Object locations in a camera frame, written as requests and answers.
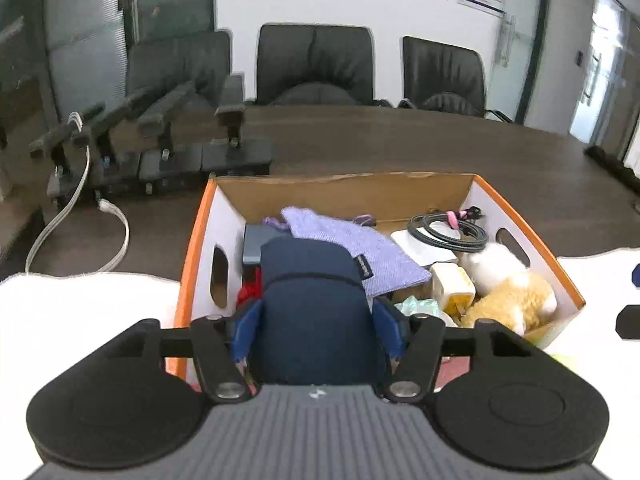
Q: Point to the white pill box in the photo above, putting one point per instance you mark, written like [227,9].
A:
[422,254]

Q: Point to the iridescent plastic bag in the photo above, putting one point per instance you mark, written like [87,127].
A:
[412,306]

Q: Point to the red snack wrapper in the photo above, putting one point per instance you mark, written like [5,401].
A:
[251,287]

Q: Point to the grey 65W charger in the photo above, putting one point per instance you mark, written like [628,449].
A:
[256,236]

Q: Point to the black office chair middle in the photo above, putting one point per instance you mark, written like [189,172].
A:
[314,65]

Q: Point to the black office chair right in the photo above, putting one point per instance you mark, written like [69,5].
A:
[445,79]

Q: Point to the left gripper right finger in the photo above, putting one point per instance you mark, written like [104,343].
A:
[414,345]

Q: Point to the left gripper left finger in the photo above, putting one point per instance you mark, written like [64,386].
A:
[221,346]

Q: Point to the yellow white plug adapter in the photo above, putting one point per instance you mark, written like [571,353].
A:
[452,288]

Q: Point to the black stand rack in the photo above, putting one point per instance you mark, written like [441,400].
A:
[129,150]

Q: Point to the red cardboard box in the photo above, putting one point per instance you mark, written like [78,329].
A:
[212,274]

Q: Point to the dark navy case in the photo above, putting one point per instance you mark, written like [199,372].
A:
[315,325]

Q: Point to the white fluffy towel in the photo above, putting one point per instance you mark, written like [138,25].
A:
[49,324]

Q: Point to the purple knit pouch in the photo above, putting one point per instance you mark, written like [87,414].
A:
[391,269]

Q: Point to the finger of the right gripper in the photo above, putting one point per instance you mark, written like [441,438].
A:
[635,276]
[628,322]

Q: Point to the black office chair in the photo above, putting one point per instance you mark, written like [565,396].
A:
[204,57]
[314,65]
[445,79]

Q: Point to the black office chair left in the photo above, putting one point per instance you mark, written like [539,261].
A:
[204,57]

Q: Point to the sheep plush toy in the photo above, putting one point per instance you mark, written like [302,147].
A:
[510,293]

